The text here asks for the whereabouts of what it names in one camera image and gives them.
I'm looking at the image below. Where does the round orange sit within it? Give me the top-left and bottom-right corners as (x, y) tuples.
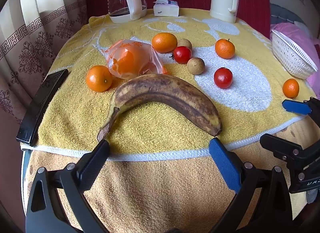
(86, 65), (113, 92)

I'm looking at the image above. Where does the tan terry towel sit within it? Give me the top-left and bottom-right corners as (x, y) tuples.
(24, 116), (315, 233)

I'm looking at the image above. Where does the yellow printed towel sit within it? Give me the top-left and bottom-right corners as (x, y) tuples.
(20, 8), (318, 162)

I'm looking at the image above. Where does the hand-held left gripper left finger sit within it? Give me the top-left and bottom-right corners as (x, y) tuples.
(26, 139), (110, 233)

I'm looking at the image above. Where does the white plastic basket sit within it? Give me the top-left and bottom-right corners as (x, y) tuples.
(271, 29), (319, 80)

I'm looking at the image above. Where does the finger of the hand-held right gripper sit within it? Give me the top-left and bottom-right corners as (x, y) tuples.
(282, 96), (320, 123)
(260, 134), (320, 171)

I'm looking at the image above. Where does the white tissue pack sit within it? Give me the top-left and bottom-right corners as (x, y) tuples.
(153, 0), (180, 17)

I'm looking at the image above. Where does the small orange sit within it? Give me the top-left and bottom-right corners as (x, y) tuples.
(282, 78), (300, 98)

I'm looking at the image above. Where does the spotted ripe banana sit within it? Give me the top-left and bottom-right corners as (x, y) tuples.
(97, 74), (223, 143)

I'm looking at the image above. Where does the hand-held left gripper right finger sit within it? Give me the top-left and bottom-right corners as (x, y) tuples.
(209, 137), (293, 233)

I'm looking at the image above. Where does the brown round longan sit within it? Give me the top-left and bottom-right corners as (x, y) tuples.
(177, 38), (193, 51)
(187, 57), (206, 75)

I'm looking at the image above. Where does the orange with green stem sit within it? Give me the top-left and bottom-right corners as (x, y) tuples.
(215, 38), (236, 59)

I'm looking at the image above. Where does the plastic bag of oranges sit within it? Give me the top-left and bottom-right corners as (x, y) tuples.
(100, 39), (168, 80)

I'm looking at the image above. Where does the grey bed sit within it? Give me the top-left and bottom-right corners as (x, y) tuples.
(270, 4), (309, 27)

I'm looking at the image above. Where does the large oval orange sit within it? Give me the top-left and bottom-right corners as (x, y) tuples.
(152, 33), (178, 53)

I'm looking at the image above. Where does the red tomato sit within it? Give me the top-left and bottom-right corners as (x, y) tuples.
(170, 46), (192, 64)
(214, 67), (233, 89)

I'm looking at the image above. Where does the patterned beige curtain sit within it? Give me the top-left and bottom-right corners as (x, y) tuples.
(0, 0), (88, 133)

